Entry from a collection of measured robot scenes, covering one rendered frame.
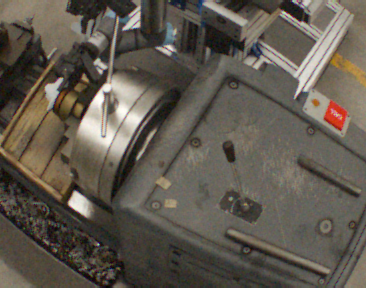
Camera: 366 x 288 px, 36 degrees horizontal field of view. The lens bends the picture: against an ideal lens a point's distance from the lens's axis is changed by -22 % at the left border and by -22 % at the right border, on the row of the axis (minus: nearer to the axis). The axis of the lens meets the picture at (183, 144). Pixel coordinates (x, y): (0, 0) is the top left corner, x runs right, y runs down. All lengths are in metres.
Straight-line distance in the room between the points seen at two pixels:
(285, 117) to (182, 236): 0.35
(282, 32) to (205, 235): 1.75
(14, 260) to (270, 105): 1.55
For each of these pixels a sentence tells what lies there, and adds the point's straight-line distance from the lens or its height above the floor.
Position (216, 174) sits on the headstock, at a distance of 1.38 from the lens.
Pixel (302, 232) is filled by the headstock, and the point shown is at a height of 1.25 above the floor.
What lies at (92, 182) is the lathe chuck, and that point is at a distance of 1.52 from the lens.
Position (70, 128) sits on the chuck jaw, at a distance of 1.59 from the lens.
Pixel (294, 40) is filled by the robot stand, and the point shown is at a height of 0.21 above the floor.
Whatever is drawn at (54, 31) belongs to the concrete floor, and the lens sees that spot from 3.20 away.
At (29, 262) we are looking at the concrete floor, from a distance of 2.65.
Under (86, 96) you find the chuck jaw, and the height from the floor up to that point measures 1.13.
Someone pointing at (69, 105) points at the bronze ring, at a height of 1.12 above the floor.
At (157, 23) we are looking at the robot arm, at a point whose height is 1.08.
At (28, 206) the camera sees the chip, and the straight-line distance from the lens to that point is 2.10.
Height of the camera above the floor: 2.50
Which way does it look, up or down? 63 degrees down
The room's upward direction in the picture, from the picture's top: 6 degrees clockwise
